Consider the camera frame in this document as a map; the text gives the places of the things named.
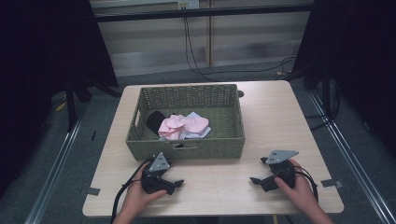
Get black floor cable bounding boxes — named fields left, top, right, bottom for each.
left=304, top=85, right=342, bottom=131

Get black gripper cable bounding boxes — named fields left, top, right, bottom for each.
left=109, top=157, right=154, bottom=224
left=293, top=165, right=319, bottom=203

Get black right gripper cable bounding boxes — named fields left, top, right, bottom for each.
left=293, top=165, right=319, bottom=203

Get green woven basket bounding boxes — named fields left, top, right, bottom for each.
left=125, top=83, right=247, bottom=161

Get black metal stand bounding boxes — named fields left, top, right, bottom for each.
left=64, top=73, right=78, bottom=133

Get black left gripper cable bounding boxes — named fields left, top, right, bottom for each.
left=109, top=157, right=154, bottom=224

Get aluminium floor rail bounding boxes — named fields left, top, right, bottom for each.
left=307, top=91, right=396, bottom=224
left=23, top=106, right=87, bottom=224

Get black hanging cables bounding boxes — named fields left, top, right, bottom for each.
left=182, top=16, right=297, bottom=82

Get white cloth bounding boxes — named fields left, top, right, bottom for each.
left=184, top=111, right=212, bottom=140

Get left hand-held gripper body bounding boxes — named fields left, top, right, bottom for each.
left=141, top=151, right=176, bottom=196

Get pink cloth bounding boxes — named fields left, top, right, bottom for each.
left=157, top=114, right=210, bottom=141

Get black horizontal frame bar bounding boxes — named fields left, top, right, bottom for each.
left=92, top=3, right=314, bottom=23

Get person's left hand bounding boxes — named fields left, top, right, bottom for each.
left=122, top=162, right=168, bottom=218

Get person's right hand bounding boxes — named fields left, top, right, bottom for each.
left=274, top=158, right=316, bottom=213

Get white wall socket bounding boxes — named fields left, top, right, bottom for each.
left=177, top=0, right=201, bottom=10

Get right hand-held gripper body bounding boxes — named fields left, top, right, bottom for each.
left=265, top=149, right=300, bottom=189

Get black curtain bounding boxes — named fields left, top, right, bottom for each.
left=0, top=0, right=120, bottom=198
left=291, top=0, right=396, bottom=158

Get black cloth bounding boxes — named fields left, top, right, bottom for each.
left=146, top=110, right=168, bottom=136

